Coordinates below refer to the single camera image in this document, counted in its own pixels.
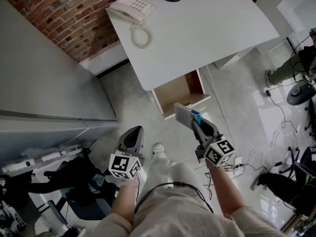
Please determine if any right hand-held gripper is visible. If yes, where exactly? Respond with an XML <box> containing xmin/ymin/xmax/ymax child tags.
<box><xmin>191</xmin><ymin>118</ymin><xmax>237</xmax><ymax>168</ymax></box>

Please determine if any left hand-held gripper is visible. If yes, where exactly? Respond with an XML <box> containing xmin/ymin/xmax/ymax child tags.
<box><xmin>108</xmin><ymin>125</ymin><xmax>146</xmax><ymax>181</ymax></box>

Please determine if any white corded telephone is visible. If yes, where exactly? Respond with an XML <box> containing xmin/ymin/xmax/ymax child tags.
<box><xmin>108</xmin><ymin>0</ymin><xmax>156</xmax><ymax>50</ymax></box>

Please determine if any person's left leg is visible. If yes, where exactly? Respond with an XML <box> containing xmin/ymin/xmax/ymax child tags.
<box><xmin>147</xmin><ymin>152</ymin><xmax>206</xmax><ymax>191</ymax></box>

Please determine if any white shelf unit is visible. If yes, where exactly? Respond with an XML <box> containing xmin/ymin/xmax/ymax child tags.
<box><xmin>255</xmin><ymin>0</ymin><xmax>316</xmax><ymax>36</ymax></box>

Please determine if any person's left forearm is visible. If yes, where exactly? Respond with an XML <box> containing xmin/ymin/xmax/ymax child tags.
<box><xmin>111</xmin><ymin>181</ymin><xmax>139</xmax><ymax>229</ymax></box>

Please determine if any black mesh office chair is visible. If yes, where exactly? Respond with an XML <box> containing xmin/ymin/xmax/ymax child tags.
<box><xmin>0</xmin><ymin>156</ymin><xmax>119</xmax><ymax>222</ymax></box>

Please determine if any person's right forearm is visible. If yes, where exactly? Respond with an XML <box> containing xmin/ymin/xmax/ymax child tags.
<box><xmin>208</xmin><ymin>165</ymin><xmax>245</xmax><ymax>217</ymax></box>

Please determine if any wooden drawer white front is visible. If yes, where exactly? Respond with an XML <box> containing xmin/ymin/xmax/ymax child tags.
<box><xmin>151</xmin><ymin>69</ymin><xmax>212</xmax><ymax>121</ymax></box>

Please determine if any person's left white shoe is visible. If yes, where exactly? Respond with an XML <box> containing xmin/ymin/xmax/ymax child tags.
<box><xmin>152</xmin><ymin>143</ymin><xmax>166</xmax><ymax>156</ymax></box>

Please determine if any black swivel chair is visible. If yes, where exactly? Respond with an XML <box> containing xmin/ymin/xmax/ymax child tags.
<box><xmin>287</xmin><ymin>146</ymin><xmax>316</xmax><ymax>176</ymax></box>

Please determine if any black round panel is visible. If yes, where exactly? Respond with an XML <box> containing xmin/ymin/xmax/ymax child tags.
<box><xmin>286</xmin><ymin>79</ymin><xmax>316</xmax><ymax>106</ymax></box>

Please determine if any white power strip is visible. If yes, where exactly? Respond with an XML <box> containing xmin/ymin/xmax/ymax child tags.
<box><xmin>232</xmin><ymin>156</ymin><xmax>244</xmax><ymax>170</ymax></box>

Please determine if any black cable on torso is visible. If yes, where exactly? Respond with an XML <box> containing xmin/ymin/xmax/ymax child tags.
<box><xmin>134</xmin><ymin>181</ymin><xmax>214</xmax><ymax>213</ymax></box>

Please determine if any white desk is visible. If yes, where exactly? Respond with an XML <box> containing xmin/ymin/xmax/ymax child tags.
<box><xmin>106</xmin><ymin>0</ymin><xmax>281</xmax><ymax>92</ymax></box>

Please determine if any teal cloth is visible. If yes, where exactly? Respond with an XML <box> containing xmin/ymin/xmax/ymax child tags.
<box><xmin>90</xmin><ymin>173</ymin><xmax>106</xmax><ymax>187</ymax></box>

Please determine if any tall grey cabinet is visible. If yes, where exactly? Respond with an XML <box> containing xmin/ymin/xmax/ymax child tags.
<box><xmin>0</xmin><ymin>0</ymin><xmax>122</xmax><ymax>164</ymax></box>

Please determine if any person's beige sweater torso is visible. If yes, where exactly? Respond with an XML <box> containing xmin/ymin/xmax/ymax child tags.
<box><xmin>92</xmin><ymin>184</ymin><xmax>287</xmax><ymax>237</ymax></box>

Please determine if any white and blue cardboard box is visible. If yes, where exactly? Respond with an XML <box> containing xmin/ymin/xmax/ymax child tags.
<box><xmin>174</xmin><ymin>102</ymin><xmax>202</xmax><ymax>131</ymax></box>

